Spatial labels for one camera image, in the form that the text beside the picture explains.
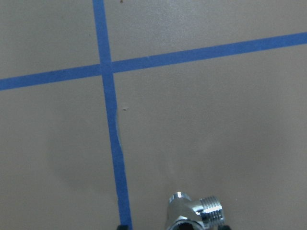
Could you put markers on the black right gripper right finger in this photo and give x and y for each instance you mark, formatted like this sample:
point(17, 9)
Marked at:
point(225, 227)

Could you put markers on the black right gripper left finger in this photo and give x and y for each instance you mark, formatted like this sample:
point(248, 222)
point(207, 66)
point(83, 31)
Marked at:
point(122, 227)

